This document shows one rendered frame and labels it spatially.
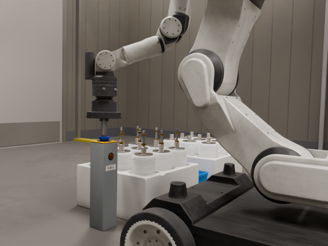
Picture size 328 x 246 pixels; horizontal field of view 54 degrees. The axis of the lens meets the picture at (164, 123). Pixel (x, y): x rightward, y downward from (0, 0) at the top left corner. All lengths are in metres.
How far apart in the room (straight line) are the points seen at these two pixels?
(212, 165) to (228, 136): 0.75
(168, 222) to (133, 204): 0.51
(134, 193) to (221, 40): 0.64
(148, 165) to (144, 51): 0.43
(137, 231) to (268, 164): 0.36
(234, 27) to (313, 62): 2.67
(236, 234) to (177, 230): 0.13
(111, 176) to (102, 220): 0.15
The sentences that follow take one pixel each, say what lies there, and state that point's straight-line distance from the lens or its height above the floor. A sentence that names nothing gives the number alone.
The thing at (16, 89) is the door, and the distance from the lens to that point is 3.42.
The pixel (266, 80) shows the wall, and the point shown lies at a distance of 3.63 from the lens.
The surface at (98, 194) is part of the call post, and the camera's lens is 1.18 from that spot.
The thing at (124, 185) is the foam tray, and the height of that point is 0.14.
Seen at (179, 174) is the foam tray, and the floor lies 0.16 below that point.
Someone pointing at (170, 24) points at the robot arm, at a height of 0.73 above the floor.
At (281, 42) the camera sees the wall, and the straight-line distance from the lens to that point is 3.65.
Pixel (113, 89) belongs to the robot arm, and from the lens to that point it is 1.13.
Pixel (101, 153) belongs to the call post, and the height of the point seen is 0.28.
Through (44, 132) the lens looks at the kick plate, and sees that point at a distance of 3.60.
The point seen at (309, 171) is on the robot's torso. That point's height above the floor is 0.31.
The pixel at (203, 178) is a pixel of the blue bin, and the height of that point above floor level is 0.10.
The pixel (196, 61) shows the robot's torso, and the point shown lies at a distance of 0.89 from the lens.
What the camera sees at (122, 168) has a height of 0.19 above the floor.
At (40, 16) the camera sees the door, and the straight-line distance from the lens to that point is 3.67.
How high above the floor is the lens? 0.45
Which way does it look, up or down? 3 degrees down
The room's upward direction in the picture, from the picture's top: 1 degrees clockwise
